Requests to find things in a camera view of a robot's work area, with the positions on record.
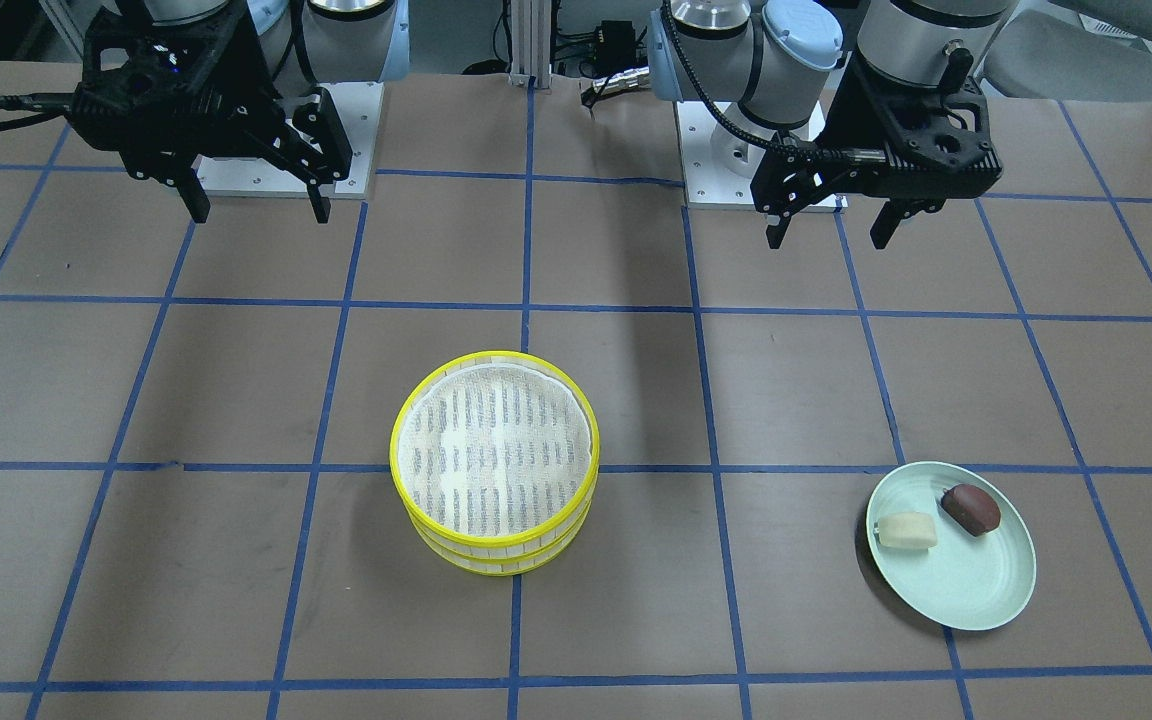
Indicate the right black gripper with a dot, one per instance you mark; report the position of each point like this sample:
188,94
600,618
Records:
239,62

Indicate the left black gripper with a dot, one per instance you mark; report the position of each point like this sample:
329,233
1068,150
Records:
844,118

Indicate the white steamed bun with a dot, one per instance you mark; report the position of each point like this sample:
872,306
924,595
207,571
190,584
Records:
910,530

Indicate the brown steamed bun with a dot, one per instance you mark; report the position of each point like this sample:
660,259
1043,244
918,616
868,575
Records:
972,508

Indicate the yellow top steamer layer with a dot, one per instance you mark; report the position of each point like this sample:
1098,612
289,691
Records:
494,448

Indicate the yellow steamer layer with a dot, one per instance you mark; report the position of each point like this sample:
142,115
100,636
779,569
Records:
494,448
506,560

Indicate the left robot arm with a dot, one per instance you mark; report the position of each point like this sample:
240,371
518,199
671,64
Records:
774,60

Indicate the yellow bottom steamer layer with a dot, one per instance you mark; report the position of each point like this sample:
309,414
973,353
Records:
506,560

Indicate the grey chair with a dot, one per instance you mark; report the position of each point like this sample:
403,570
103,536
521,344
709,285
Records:
1039,55

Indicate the black power adapter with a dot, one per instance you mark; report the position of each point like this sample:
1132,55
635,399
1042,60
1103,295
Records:
614,47

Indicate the light green plate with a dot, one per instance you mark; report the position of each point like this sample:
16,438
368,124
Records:
968,583

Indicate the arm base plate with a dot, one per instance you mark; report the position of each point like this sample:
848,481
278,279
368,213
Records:
359,107
719,168

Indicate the aluminium frame post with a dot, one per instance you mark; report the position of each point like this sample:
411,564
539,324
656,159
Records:
530,37

